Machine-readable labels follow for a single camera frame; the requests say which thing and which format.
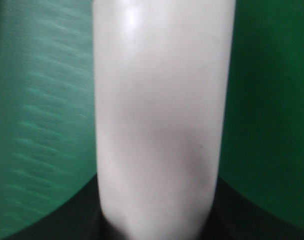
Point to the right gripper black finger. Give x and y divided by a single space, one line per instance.
48 206

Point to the beige hand brush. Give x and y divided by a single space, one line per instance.
161 71

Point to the green conveyor belt surface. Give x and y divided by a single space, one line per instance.
47 89

